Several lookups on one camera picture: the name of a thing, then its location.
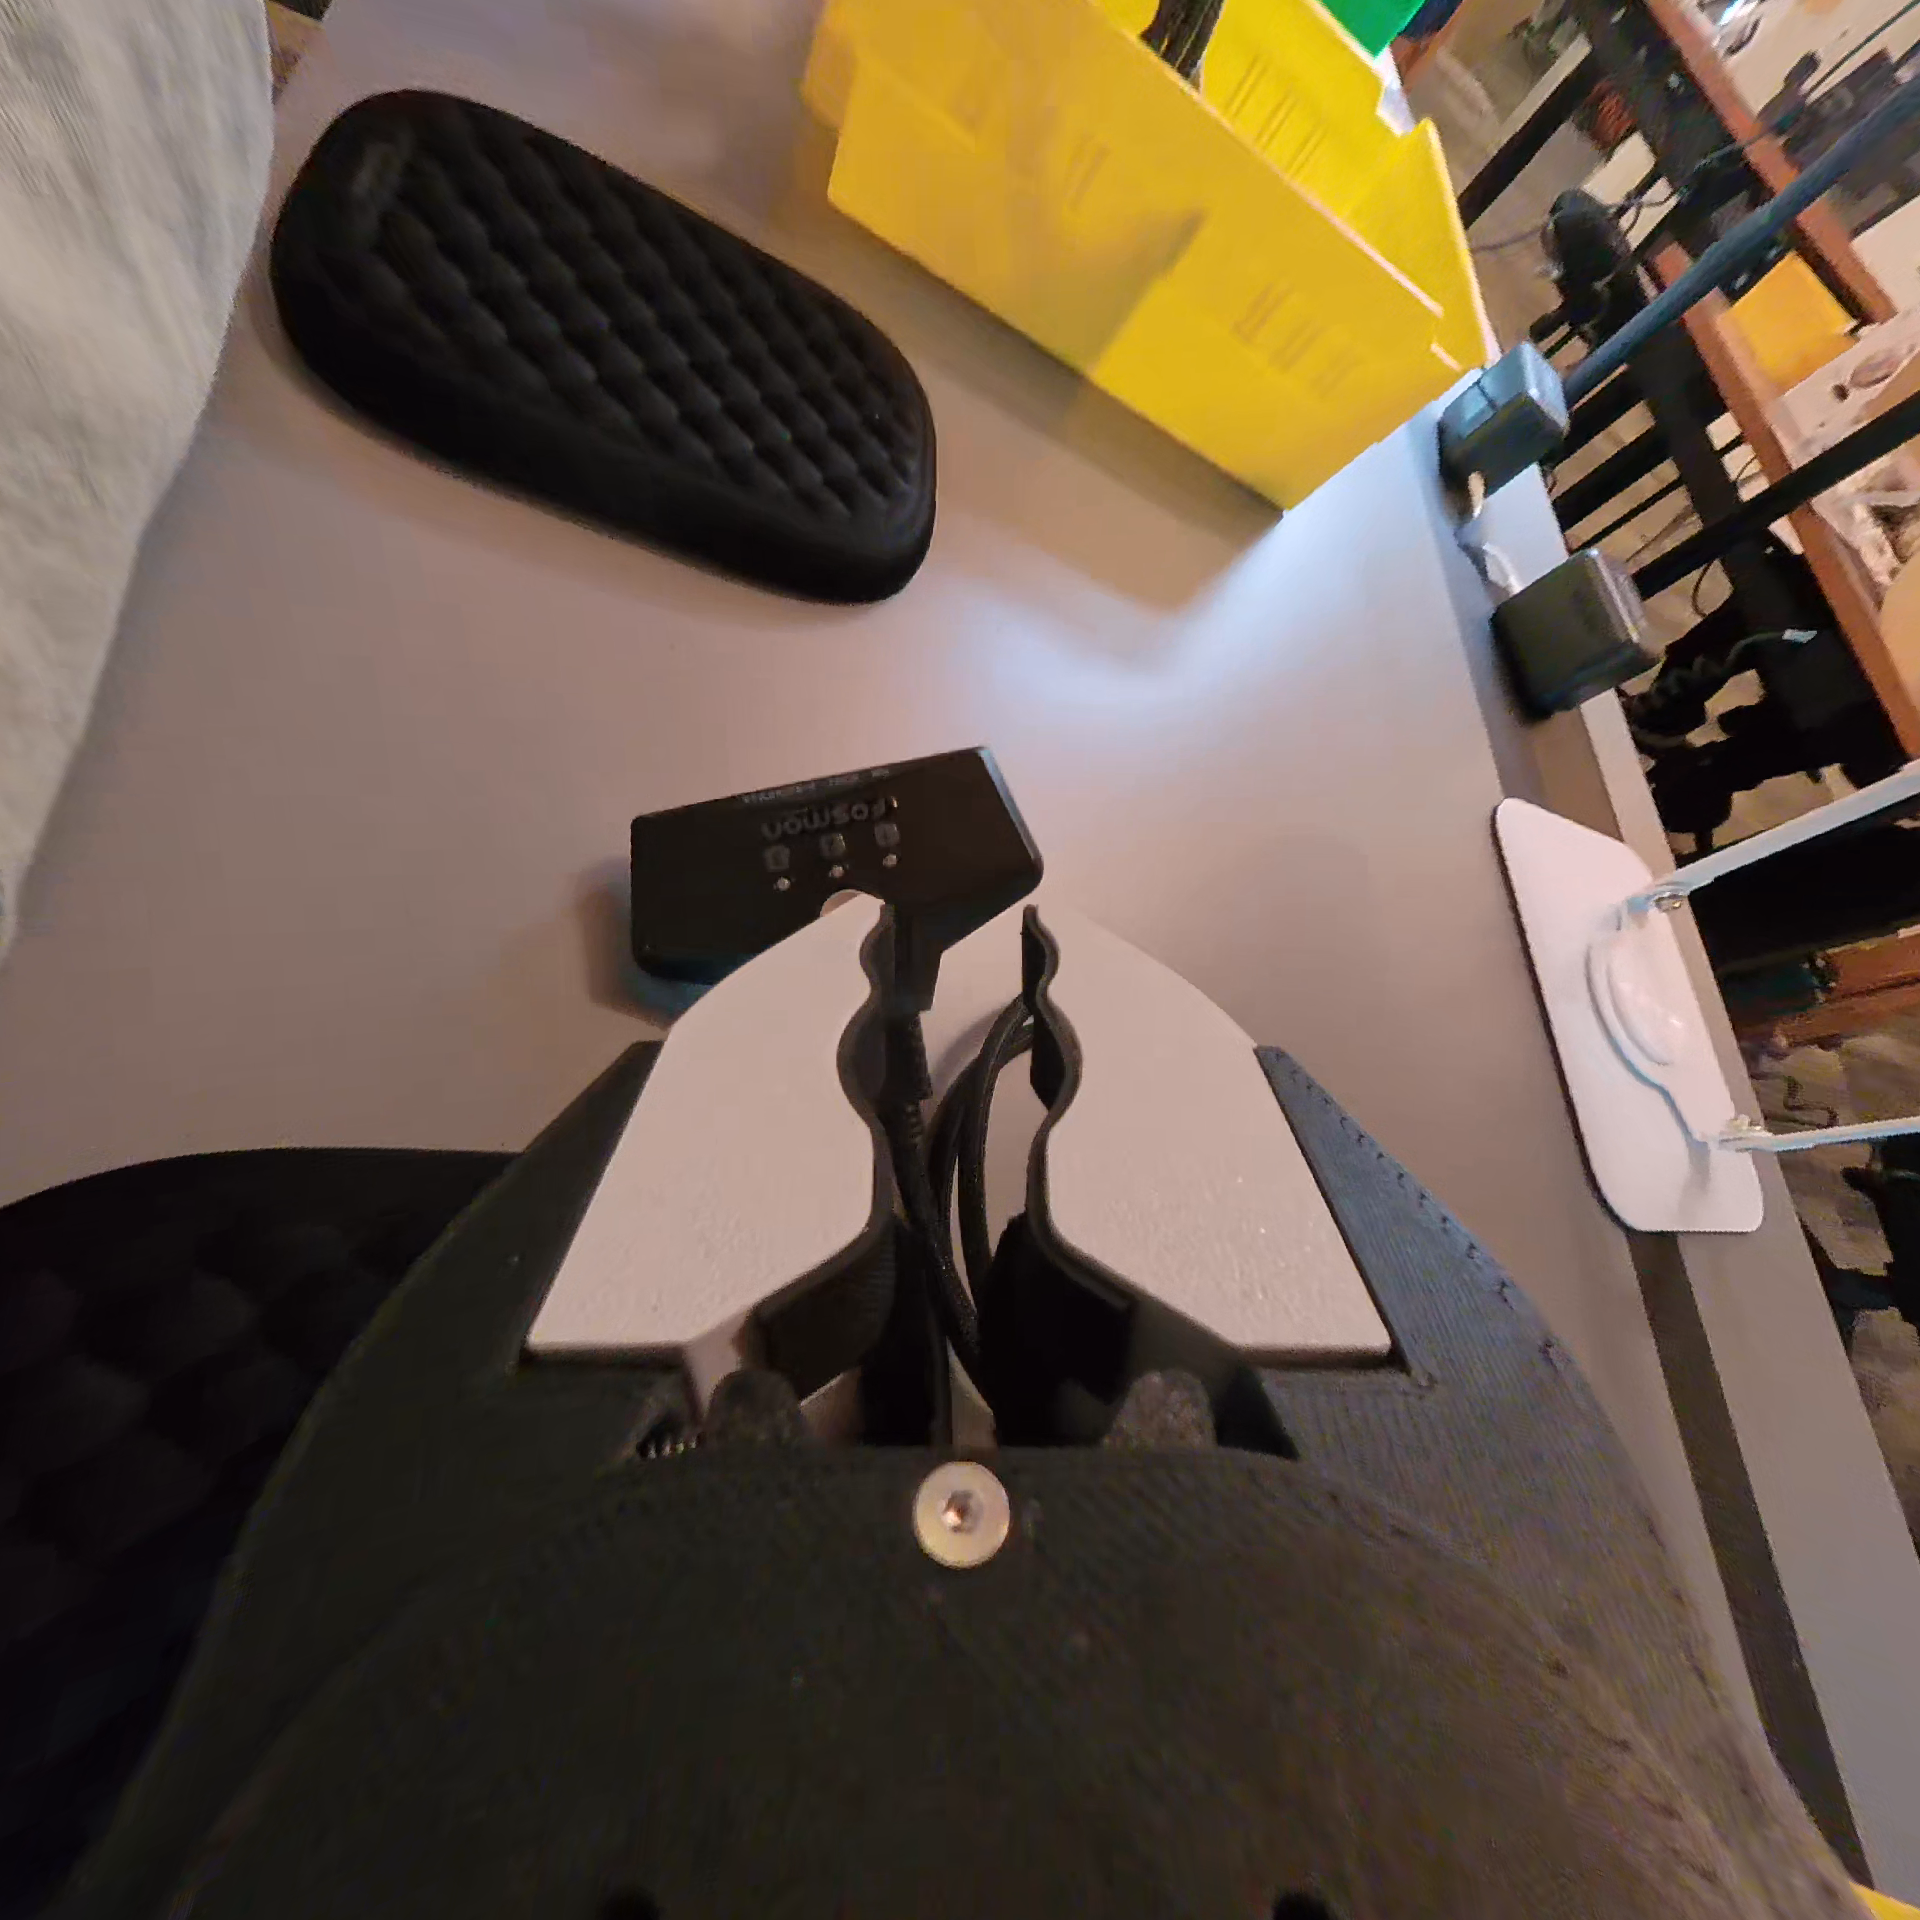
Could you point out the thick black pole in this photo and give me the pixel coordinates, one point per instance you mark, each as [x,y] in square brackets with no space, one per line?
[1723,284]

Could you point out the small dark cube box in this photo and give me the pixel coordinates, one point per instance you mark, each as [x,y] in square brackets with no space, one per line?
[1501,412]

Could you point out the long wooden workbench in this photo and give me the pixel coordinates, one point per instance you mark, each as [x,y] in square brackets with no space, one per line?
[1770,375]

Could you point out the black rectangular box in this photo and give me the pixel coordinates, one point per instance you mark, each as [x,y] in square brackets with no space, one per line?
[1575,639]

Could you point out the green plastic bin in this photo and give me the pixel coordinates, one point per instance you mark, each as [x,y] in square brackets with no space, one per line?
[1381,20]

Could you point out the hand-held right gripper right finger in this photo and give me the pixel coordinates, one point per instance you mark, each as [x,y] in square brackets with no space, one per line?
[1200,1186]

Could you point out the black quilted pad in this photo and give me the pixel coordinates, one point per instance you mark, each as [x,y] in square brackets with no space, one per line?
[150,1424]
[599,347]

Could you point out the thin black light stand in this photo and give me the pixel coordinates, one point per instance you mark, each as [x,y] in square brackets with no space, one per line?
[1770,503]

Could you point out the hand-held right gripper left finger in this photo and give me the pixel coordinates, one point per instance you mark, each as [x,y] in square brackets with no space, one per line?
[721,1186]

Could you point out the black hdmi switch box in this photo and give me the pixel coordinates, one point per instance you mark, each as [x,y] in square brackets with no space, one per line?
[721,902]

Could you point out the yellow storage bin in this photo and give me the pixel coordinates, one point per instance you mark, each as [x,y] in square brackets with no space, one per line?
[1786,319]

